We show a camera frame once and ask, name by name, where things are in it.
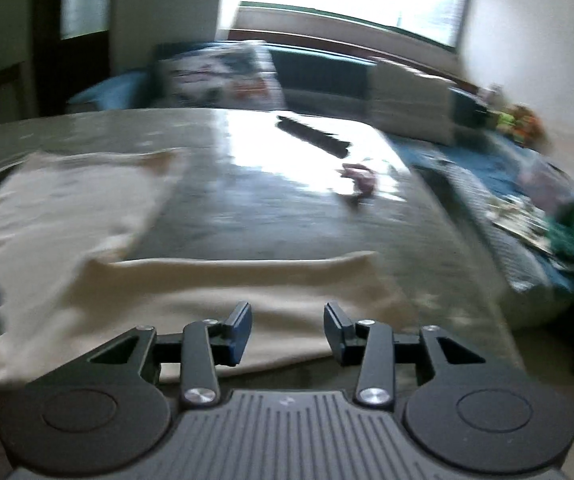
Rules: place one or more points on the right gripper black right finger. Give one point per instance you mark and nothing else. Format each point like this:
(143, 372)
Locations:
(376, 350)

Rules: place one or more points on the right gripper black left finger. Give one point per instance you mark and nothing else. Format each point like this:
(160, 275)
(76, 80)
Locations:
(127, 368)

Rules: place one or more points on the cream knit garment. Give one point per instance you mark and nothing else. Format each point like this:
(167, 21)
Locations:
(66, 287)

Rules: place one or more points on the crumpled white patterned cloth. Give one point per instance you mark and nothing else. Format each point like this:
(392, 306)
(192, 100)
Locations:
(518, 216)

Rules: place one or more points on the teal corner sofa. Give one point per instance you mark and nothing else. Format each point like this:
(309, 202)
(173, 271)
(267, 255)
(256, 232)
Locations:
(417, 159)

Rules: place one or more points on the black remote control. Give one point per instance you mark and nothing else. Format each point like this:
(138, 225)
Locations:
(316, 137)

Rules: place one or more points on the plain grey pillow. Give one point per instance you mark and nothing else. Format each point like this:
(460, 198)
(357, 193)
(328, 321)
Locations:
(407, 102)

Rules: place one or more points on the orange green plush toys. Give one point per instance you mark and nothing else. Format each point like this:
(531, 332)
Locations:
(519, 124)

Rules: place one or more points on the butterfly print pillow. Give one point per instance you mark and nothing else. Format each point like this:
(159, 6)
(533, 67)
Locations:
(241, 76)

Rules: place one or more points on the dark door with glass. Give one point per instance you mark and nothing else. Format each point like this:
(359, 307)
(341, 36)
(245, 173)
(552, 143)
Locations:
(49, 51)

